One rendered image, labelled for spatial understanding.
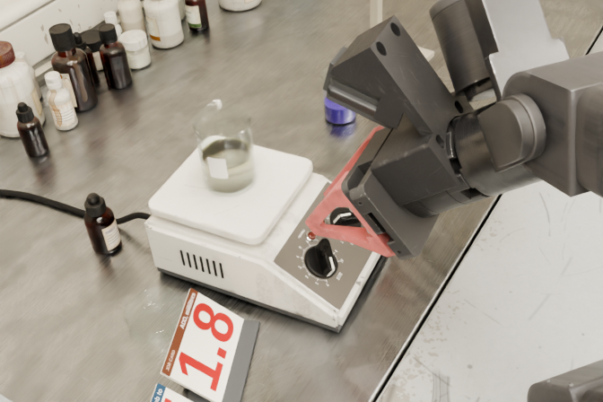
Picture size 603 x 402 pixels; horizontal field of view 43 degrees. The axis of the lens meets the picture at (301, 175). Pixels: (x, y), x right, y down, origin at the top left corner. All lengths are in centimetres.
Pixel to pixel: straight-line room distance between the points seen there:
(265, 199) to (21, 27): 50
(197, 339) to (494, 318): 26
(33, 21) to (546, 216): 69
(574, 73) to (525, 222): 42
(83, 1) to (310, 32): 32
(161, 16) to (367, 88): 64
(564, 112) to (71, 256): 56
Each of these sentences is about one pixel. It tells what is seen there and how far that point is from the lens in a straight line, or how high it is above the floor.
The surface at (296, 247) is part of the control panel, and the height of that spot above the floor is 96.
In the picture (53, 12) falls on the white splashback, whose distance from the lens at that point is 111.
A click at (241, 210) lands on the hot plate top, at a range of 69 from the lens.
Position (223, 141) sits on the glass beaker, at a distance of 66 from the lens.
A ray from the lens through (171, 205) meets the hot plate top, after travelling 71.
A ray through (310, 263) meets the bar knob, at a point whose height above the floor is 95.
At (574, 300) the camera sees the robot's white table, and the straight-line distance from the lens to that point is 75.
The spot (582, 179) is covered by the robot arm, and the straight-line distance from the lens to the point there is 40.
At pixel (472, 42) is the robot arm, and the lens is 49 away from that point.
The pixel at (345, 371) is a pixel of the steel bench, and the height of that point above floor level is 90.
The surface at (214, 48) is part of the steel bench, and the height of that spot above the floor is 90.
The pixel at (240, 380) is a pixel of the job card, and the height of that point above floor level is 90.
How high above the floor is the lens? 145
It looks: 40 degrees down
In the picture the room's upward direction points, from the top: 4 degrees counter-clockwise
